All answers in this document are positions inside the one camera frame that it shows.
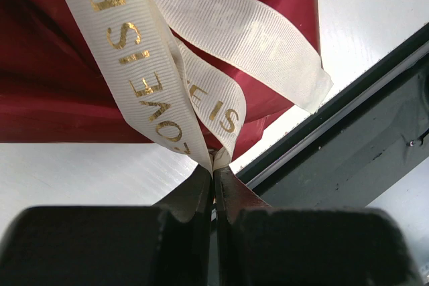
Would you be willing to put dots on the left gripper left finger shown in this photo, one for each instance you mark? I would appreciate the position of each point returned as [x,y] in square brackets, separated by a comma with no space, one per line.
[184,240]

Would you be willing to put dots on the dark red wrapping cloth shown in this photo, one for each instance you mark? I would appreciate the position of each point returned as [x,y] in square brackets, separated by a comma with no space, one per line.
[51,87]

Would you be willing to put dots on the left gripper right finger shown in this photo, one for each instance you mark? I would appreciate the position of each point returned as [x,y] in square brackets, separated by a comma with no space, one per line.
[232,196]

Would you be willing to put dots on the cream printed ribbon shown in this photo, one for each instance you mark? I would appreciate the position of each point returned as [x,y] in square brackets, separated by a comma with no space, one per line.
[173,97]

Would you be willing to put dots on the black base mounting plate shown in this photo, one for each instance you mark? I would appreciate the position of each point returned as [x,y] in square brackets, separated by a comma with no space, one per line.
[358,144]

